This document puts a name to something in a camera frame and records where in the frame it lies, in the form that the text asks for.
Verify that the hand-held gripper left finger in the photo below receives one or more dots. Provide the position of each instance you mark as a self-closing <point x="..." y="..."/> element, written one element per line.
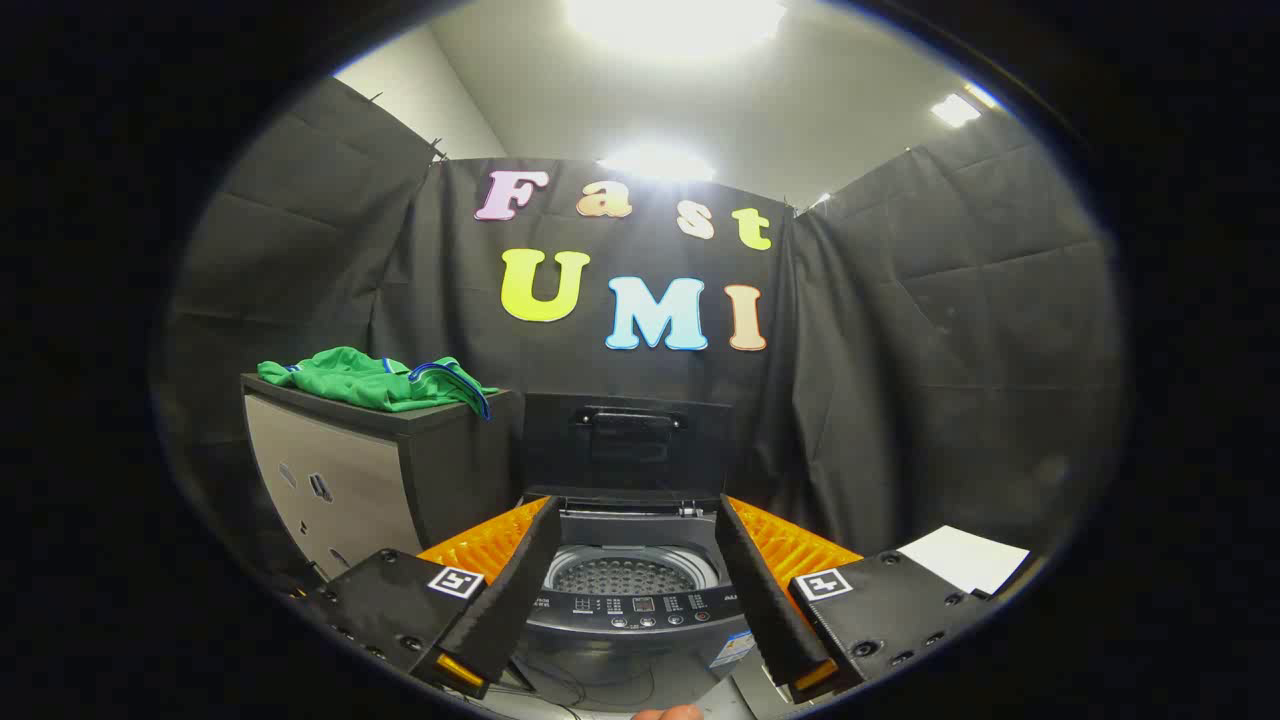
<point x="515" y="590"/>

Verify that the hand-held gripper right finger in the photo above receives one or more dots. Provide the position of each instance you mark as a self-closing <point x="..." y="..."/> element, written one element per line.
<point x="765" y="590"/>

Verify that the dark grey washing machine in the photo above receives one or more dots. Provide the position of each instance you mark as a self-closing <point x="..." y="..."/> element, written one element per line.
<point x="640" y="640"/>

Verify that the green polo shirt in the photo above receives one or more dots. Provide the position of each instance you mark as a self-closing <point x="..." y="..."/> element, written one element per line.
<point x="370" y="380"/>

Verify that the grey cabinet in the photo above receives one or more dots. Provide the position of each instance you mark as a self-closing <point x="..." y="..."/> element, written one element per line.
<point x="330" y="470"/>

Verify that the black backdrop cloth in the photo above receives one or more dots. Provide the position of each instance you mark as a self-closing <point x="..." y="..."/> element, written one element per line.
<point x="880" y="350"/>

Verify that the ceiling light panel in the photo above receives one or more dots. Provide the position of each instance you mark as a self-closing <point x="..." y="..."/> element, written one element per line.
<point x="675" y="20"/>
<point x="955" y="109"/>

